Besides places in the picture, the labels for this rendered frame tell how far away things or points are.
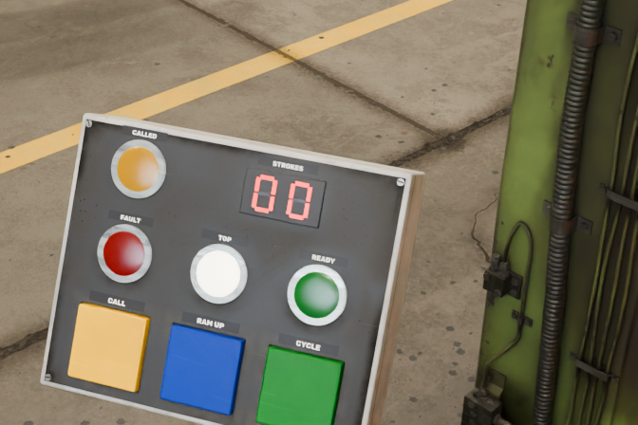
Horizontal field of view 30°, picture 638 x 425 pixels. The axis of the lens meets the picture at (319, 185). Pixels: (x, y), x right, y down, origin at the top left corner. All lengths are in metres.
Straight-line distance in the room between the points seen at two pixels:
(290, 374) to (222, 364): 0.07
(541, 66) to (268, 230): 0.31
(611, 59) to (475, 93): 2.70
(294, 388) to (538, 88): 0.38
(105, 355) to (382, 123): 2.49
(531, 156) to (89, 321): 0.48
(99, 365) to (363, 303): 0.28
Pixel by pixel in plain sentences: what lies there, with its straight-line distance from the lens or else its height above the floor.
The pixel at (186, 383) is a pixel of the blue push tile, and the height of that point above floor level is 1.00.
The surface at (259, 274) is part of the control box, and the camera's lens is 1.15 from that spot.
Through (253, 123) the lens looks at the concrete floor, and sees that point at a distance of 3.60.
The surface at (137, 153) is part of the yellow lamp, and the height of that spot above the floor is 1.18.
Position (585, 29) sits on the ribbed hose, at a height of 1.33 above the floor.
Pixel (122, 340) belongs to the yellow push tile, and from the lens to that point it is 1.20.
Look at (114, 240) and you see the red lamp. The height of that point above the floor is 1.10.
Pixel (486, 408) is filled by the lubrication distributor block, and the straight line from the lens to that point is 1.40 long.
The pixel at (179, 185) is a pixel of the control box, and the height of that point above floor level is 1.16.
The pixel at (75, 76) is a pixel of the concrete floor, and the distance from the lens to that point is 3.92.
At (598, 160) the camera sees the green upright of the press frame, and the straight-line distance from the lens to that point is 1.19.
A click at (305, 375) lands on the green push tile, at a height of 1.03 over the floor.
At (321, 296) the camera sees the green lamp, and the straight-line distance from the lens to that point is 1.13.
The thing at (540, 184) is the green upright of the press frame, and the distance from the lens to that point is 1.24.
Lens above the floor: 1.79
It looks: 33 degrees down
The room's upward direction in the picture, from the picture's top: 2 degrees clockwise
